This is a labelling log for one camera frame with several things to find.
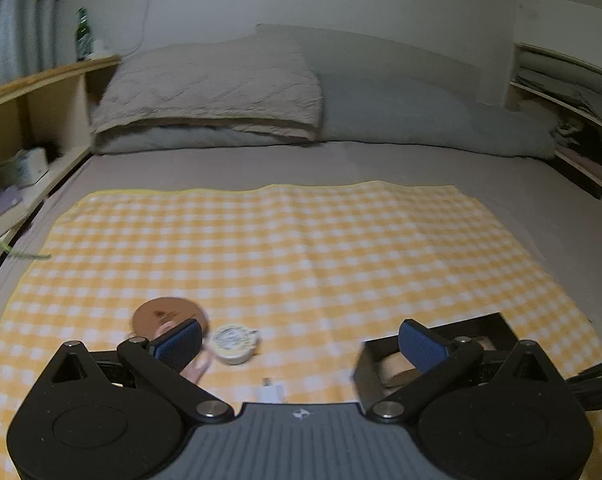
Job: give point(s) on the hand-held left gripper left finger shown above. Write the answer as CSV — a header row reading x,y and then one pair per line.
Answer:
x,y
178,342

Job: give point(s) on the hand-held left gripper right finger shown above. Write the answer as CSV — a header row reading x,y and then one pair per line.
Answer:
x,y
421,345

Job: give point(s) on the brown round disc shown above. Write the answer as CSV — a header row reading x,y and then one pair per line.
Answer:
x,y
167,316

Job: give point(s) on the pink soft object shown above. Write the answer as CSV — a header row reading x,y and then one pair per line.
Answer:
x,y
199,366

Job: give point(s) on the black box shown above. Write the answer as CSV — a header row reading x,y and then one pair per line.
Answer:
x,y
461,332

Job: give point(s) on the white round tape measure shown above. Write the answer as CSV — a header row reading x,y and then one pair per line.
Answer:
x,y
235,344

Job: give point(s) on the beige block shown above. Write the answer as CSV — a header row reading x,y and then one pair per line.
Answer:
x,y
397,369

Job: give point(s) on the small white plug adapter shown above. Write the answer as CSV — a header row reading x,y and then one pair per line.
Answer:
x,y
273,390

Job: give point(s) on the yellow checked cloth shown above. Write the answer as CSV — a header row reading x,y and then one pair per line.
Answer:
x,y
291,250

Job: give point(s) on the grey bed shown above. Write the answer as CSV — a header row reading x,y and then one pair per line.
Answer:
x,y
331,165

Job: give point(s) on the grey flat pillow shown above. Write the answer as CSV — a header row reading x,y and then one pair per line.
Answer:
x,y
191,140

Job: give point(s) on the purple booklet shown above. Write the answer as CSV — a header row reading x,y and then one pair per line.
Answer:
x,y
1,205

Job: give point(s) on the white tissue box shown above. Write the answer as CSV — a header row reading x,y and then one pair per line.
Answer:
x,y
30,164

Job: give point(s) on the beige quilted pillow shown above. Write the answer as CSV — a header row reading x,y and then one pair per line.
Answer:
x,y
211,85

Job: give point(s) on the wooden bedside shelf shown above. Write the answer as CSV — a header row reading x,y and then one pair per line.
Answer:
x,y
36,110

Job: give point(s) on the white shelf with bedding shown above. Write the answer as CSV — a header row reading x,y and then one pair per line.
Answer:
x,y
566,110

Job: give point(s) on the green glass bottle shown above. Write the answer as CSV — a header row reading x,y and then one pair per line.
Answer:
x,y
83,35

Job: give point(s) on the grey curtain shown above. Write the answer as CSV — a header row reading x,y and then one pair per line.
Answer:
x,y
16,35

